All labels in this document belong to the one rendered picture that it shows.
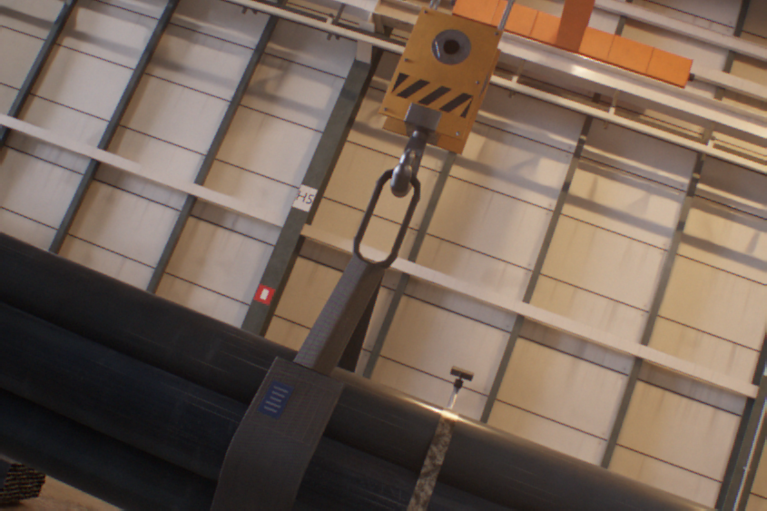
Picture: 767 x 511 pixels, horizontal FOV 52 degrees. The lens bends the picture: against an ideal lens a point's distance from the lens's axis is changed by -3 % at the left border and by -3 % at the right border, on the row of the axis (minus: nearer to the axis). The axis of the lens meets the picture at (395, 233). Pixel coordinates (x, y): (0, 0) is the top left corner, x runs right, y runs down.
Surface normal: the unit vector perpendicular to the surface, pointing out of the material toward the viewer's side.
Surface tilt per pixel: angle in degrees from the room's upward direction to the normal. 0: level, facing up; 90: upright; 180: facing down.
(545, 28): 90
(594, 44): 90
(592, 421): 90
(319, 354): 52
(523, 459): 64
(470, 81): 90
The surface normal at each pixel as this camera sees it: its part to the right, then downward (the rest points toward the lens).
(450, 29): -0.07, -0.24
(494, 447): 0.12, -0.61
